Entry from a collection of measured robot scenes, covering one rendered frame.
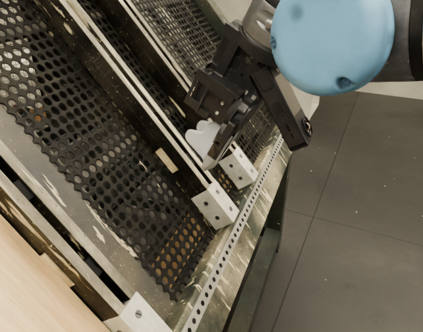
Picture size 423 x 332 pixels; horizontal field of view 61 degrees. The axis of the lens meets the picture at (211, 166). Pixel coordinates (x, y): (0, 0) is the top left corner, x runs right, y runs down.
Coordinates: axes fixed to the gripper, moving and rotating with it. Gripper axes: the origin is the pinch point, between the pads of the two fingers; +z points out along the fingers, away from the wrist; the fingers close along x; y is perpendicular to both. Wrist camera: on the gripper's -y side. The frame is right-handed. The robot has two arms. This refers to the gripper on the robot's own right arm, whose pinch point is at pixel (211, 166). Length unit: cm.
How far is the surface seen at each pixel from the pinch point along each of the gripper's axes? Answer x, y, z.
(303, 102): -347, -4, 121
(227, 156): -56, 5, 37
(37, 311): 18.8, 9.7, 32.5
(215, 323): -7.3, -19.6, 43.0
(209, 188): -34.0, 1.6, 33.6
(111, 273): 6.9, 4.5, 29.5
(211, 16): -123, 55, 24
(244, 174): -57, -3, 39
